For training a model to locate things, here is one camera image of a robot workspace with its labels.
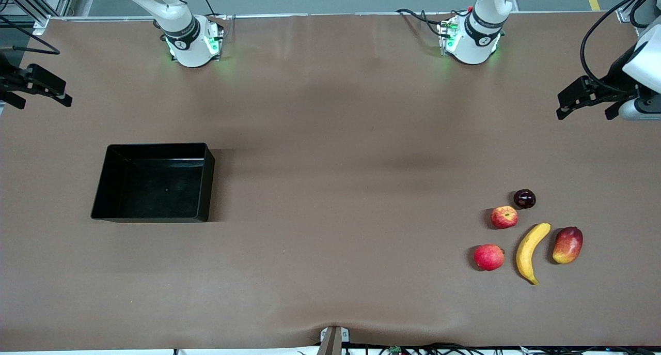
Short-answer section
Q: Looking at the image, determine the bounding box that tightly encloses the red yellow mango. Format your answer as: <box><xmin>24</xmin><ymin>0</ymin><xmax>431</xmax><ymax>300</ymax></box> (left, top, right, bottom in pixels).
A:
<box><xmin>552</xmin><ymin>226</ymin><xmax>584</xmax><ymax>265</ymax></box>

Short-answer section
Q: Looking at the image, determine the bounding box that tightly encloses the yellow banana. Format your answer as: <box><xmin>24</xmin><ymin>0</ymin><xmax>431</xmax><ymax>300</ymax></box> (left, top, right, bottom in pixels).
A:
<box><xmin>516</xmin><ymin>222</ymin><xmax>552</xmax><ymax>286</ymax></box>

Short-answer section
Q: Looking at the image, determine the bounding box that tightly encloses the red yellow striped apple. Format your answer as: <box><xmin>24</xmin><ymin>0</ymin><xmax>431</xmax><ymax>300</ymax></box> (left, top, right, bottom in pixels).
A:
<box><xmin>490</xmin><ymin>206</ymin><xmax>519</xmax><ymax>230</ymax></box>

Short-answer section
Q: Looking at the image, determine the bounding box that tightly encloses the dark purple plum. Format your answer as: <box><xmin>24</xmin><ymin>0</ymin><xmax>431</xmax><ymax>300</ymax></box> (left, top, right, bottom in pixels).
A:
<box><xmin>513</xmin><ymin>189</ymin><xmax>537</xmax><ymax>210</ymax></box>

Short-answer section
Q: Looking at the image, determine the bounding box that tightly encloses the aluminium frame with diagonal strut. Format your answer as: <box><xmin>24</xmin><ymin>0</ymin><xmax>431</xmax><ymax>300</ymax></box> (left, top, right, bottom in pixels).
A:
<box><xmin>0</xmin><ymin>0</ymin><xmax>78</xmax><ymax>35</ymax></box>

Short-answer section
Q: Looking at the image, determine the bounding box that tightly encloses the plain red round fruit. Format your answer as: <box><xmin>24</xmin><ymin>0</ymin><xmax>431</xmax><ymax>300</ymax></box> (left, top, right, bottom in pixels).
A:
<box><xmin>474</xmin><ymin>243</ymin><xmax>505</xmax><ymax>271</ymax></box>

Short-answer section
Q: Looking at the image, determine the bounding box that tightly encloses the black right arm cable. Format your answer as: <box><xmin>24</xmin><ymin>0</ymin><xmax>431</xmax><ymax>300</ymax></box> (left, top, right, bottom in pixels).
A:
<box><xmin>0</xmin><ymin>16</ymin><xmax>60</xmax><ymax>55</ymax></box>

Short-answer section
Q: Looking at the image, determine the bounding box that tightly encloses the aluminium frame corner rail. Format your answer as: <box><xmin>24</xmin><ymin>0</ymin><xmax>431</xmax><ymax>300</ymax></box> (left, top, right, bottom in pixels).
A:
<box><xmin>617</xmin><ymin>0</ymin><xmax>646</xmax><ymax>23</ymax></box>

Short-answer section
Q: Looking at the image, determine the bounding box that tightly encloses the black plastic box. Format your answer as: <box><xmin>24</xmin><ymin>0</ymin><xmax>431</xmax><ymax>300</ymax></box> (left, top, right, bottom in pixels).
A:
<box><xmin>91</xmin><ymin>143</ymin><xmax>215</xmax><ymax>223</ymax></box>

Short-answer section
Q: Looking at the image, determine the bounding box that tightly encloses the brown table mat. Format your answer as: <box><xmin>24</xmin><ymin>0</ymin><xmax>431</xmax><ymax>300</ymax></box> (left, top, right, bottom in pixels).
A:
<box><xmin>0</xmin><ymin>11</ymin><xmax>661</xmax><ymax>351</ymax></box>

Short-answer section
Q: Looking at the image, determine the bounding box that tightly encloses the metal table edge clamp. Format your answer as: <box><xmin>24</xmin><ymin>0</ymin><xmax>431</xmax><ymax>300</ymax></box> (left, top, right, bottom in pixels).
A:
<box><xmin>320</xmin><ymin>326</ymin><xmax>350</xmax><ymax>355</ymax></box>

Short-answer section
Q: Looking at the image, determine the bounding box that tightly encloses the black arm base cable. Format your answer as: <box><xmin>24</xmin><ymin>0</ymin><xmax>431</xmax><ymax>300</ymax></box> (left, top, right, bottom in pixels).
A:
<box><xmin>396</xmin><ymin>8</ymin><xmax>455</xmax><ymax>38</ymax></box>
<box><xmin>194</xmin><ymin>0</ymin><xmax>228</xmax><ymax>22</ymax></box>

